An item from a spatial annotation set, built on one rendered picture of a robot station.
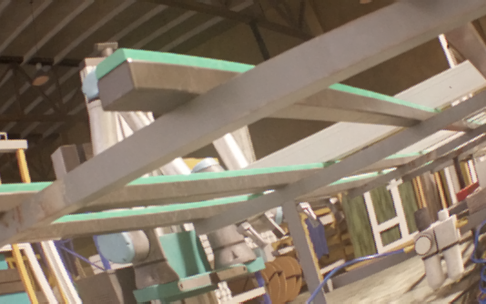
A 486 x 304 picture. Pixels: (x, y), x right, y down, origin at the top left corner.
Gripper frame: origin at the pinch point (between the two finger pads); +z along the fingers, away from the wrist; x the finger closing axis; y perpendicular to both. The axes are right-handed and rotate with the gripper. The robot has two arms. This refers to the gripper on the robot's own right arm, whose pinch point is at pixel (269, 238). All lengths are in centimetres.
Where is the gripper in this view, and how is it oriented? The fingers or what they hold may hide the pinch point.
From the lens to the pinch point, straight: 219.3
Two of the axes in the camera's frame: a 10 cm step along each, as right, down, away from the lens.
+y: -5.7, 7.1, 4.1
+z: 6.7, 6.9, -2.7
